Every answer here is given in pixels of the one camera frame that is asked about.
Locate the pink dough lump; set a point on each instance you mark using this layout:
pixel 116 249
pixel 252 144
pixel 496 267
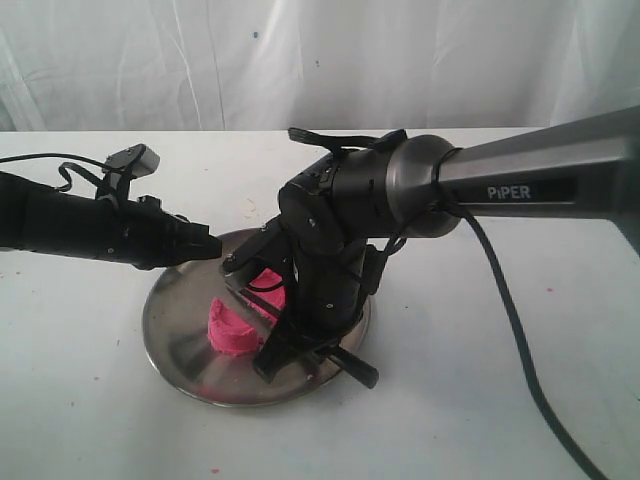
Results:
pixel 229 331

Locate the round steel plate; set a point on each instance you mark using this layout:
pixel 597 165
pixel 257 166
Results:
pixel 174 326

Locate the black knife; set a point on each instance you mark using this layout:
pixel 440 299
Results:
pixel 313 314

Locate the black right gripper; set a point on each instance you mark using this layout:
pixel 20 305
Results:
pixel 266 245

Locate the white backdrop curtain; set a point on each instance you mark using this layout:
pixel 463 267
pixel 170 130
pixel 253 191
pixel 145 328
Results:
pixel 262 65

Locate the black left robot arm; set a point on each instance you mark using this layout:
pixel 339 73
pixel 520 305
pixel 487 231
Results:
pixel 37 218

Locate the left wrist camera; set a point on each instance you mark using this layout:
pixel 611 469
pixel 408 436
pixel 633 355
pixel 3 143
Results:
pixel 139 160

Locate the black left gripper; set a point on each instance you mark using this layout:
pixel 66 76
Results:
pixel 153 238

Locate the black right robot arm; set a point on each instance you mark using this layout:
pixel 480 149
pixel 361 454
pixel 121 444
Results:
pixel 341 218

